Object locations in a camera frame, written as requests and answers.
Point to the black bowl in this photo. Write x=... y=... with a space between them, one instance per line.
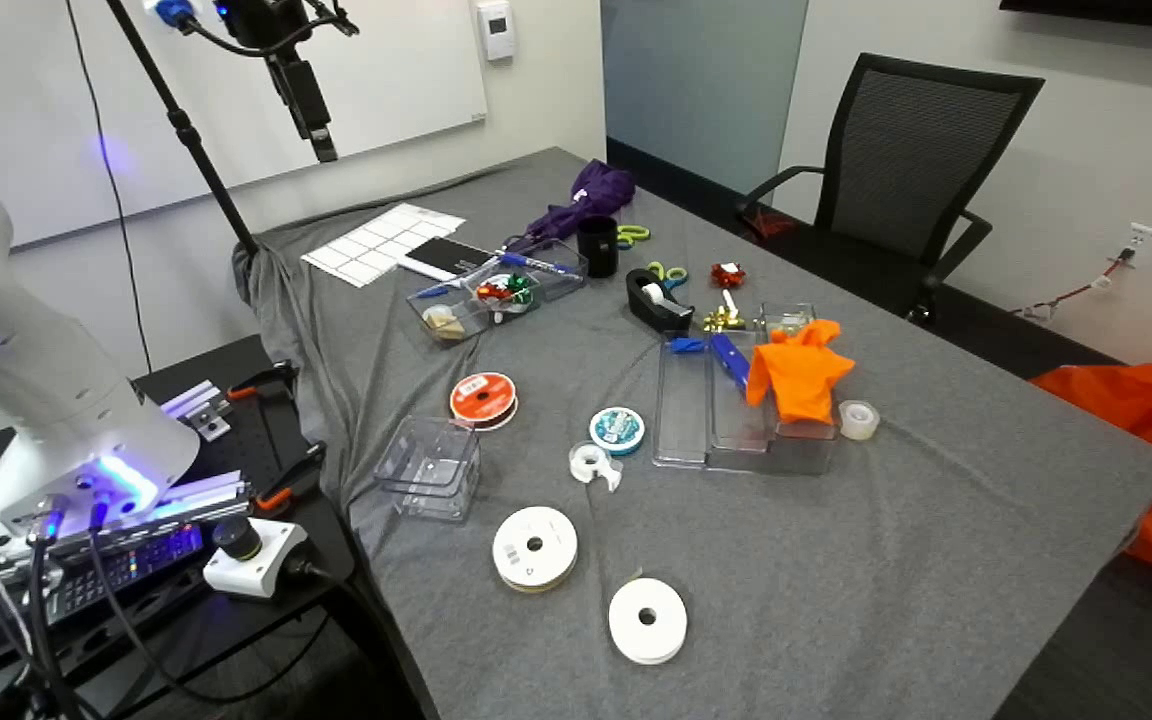
x=656 y=306

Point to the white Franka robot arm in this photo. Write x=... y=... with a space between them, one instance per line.
x=29 y=386

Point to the teal ribbon spool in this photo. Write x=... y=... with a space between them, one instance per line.
x=616 y=428

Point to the clear tray with bows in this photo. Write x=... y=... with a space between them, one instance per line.
x=553 y=281

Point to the orange ribbon spool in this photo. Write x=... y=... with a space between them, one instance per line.
x=481 y=396

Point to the small white tape roll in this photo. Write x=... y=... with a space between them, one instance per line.
x=588 y=465

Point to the blue pen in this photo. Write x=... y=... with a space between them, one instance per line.
x=538 y=260

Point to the red gift bow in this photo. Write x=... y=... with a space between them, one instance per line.
x=491 y=290

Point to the black cup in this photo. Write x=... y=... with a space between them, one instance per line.
x=599 y=249

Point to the clear acrylic holder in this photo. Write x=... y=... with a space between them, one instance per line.
x=681 y=423

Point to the green yellow bow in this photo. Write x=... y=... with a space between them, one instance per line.
x=666 y=273

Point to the small clear box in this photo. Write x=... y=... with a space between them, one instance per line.
x=445 y=321

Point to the blue ribbon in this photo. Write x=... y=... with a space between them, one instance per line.
x=720 y=354

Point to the gold gift bow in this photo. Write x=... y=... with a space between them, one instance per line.
x=720 y=319

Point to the black phone box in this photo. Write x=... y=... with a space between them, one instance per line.
x=445 y=258

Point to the purple folded umbrella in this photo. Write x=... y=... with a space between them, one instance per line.
x=588 y=192

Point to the small red bow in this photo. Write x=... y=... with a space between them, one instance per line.
x=730 y=273

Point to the clear plastic box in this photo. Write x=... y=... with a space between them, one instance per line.
x=432 y=470

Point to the white ribbon spool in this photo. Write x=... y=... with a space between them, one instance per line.
x=644 y=622
x=532 y=551

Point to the orange cloth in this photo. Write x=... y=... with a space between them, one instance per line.
x=802 y=375

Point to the white label sheet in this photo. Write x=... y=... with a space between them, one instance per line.
x=382 y=242

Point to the gray table cloth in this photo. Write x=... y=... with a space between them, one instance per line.
x=802 y=563

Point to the orange black clamp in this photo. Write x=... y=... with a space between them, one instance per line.
x=262 y=388
x=288 y=483

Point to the white whiteboard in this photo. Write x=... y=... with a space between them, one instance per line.
x=391 y=67

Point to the black mesh office chair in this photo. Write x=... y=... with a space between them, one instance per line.
x=919 y=160

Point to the black robot cart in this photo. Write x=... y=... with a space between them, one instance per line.
x=242 y=652

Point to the white wall thermostat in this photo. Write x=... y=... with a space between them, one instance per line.
x=496 y=27

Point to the black camera tripod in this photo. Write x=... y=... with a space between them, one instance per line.
x=183 y=126

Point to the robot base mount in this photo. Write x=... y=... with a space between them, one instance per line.
x=139 y=525

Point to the black wall television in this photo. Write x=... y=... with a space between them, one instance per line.
x=1122 y=8

